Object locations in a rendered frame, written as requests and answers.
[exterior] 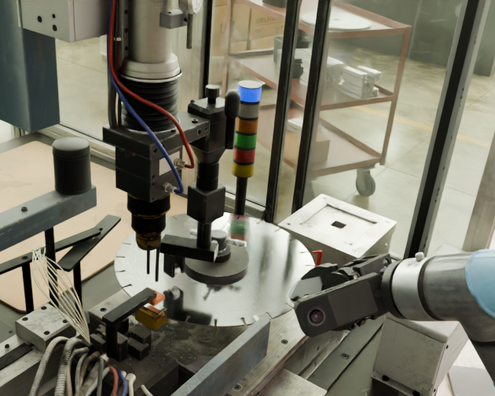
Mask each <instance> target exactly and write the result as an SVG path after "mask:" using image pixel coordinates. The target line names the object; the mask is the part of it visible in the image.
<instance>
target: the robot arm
mask: <svg viewBox="0 0 495 396"><path fill-rule="evenodd" d="M384 259H386V260H387V262H384V261H383V260H384ZM388 263H389V265H388ZM309 294H310V295H309ZM306 295H308V296H306ZM288 296H289V298H290V302H291V303H292V304H293V305H294V311H295V315H296V317H297V320H298V323H299V326H300V328H301V330H302V331H303V333H304V334H305V335H306V336H309V337H314V336H318V335H320V334H322V333H325V332H329V331H331V330H332V331H336V332H339V331H342V330H348V331H351V330H353V329H355V328H356V327H355V324H357V326H359V327H360V326H362V325H364V324H365V322H366V320H368V319H371V320H375V319H377V318H378V317H381V316H383V315H384V314H386V313H388V312H390V313H391V314H392V315H393V316H395V317H396V318H399V319H408V320H410V321H458V322H460V323H461V325H462V327H463V329H464V331H465V332H466V334H467V337H468V338H469V339H470V341H471V344H472V346H473V347H474V348H475V351H476V353H477V354H478V356H479V358H480V359H481V361H482V363H483V364H484V366H485V368H486V371H487V372H488V373H489V376H490V377H491V379H492V381H493V385H494V387H495V250H493V249H482V250H478V251H473V252H465V253H457V254H449V255H436V256H430V257H426V258H424V254H423V253H422V252H419V253H416V254H415V258H408V259H406V260H400V261H395V262H392V261H391V256H390V254H382V255H369V256H361V257H360V258H356V259H355V260H353V261H351V262H349V263H347V264H345V265H343V266H342V268H341V269H339V268H338V265H337V264H334V265H332V264H331V263H324V264H320V265H319V266H315V267H314V268H312V269H310V270H309V271H308V272H307V273H305V274H304V275H303V276H302V277H301V278H300V279H299V280H298V281H297V282H296V283H295V284H294V285H293V287H292V288H291V291H290V292H289V294H288ZM304 296H306V297H304ZM302 297H303V298H302Z"/></svg>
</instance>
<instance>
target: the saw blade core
mask: <svg viewBox="0 0 495 396"><path fill-rule="evenodd" d="M238 216H239V215H238V214H230V213H224V216H223V217H221V218H219V219H216V220H215V221H214V222H212V230H214V229H221V228H222V227H223V225H224V224H225V223H226V222H228V223H229V224H230V227H229V228H228V230H227V231H226V233H227V237H228V238H232V239H236V240H242V241H245V242H246V243H247V245H246V247H244V249H245V250H246V251H247V252H248V254H249V255H250V266H249V268H248V270H247V272H246V273H244V274H243V275H242V276H240V277H238V278H235V279H232V280H223V281H214V280H204V279H202V278H199V277H196V276H194V275H192V274H191V273H190V272H189V271H187V269H186V268H185V272H184V273H180V274H179V275H178V276H176V277H173V278H171V277H170V276H168V275H167V274H165V273H164V271H163V254H162V253H159V281H158V282H155V271H156V249H155V250H152V251H150V274H147V273H146V265H147V251H144V250H141V249H140V248H139V247H138V245H137V243H136V240H135V232H133V233H131V234H130V235H129V236H128V237H127V238H126V239H125V240H124V241H123V243H122V244H121V245H120V247H119V249H118V251H117V253H116V256H115V275H116V278H117V280H118V282H119V284H120V286H121V287H122V289H123V290H124V291H125V292H126V293H127V294H128V295H129V296H130V297H132V296H134V295H136V294H137V293H138V292H140V291H142V290H143V289H145V288H147V287H148V288H152V289H154V290H156V291H158V292H160V293H162V294H163V295H165V299H164V300H163V301H162V302H160V303H159V304H157V305H156V306H152V305H150V304H148V303H147V304H146V305H145V306H143V307H144V308H146V307H147V306H150V309H149V310H150V311H151V312H153V313H155V314H159V313H160V312H162V310H164V311H163V312H162V313H161V314H160V316H162V317H165V318H168V319H171V320H173V321H178V322H181V323H185V322H186V320H187V317H190V318H189V319H188V321H187V324H190V325H199V326H206V327H214V326H215V320H217V327H223V328H224V327H239V326H244V323H245V324H246V325H253V324H254V323H255V322H256V320H255V319H254V317H253V316H255V315H257V317H258V318H260V317H266V318H268V319H270V320H271V318H272V319H274V318H277V317H279V316H282V315H284V314H286V313H287V312H289V311H291V310H292V309H294V305H293V304H292V303H291V302H290V298H289V296H288V294H289V292H290V291H291V289H292V287H293V285H294V284H295V283H296V282H297V281H298V280H299V279H300V278H301V277H302V276H303V275H304V274H305V273H307V272H308V271H309V270H311V269H312V268H314V267H315V266H314V261H313V259H312V257H311V255H310V253H309V252H308V251H307V249H306V248H305V247H304V246H303V245H302V244H301V243H300V242H299V241H298V240H296V238H294V237H293V236H292V235H291V234H289V233H287V232H286V231H284V230H282V229H280V228H278V227H276V226H275V225H272V224H269V223H268V222H264V221H260V220H259V219H256V218H251V217H248V216H243V215H240V217H239V218H238ZM237 218H238V219H237ZM174 219H176V220H174ZM257 223H259V224H257ZM191 229H195V230H197V221H196V220H195V219H193V218H190V217H189V216H188V215H187V213H186V214H176V215H173V218H172V217H171V216H169V217H166V228H165V230H164V231H163V232H161V235H162V239H163V236H164V235H165V234H168V235H173V236H178V237H186V238H191V239H196V236H193V235H190V233H189V232H190V230H191ZM275 231H277V232H275ZM129 244H130V245H129ZM123 271H125V272H123ZM129 285H132V286H129ZM285 304H288V306H287V305H285ZM267 314H269V316H268V315H267ZM270 317H271V318H270ZM241 319H244V323H243V321H242V320H241Z"/></svg>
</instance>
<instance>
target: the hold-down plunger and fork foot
mask: <svg viewBox="0 0 495 396"><path fill-rule="evenodd" d="M211 235H212V223H209V224H205V225H203V224H201V223H199V222H197V236H196V239H191V238H186V237H182V236H173V235H168V234H165V235H164V236H163V239H162V240H161V245H160V249H159V253H162V254H163V271H164V273H165V274H167V275H168V276H170V277H171V278H173V277H174V268H175V263H177V264H178V265H179V266H180V268H181V273H184V272H185V258H188V259H196V260H201V261H205V262H214V261H215V259H216V257H217V255H218V243H213V242H211Z"/></svg>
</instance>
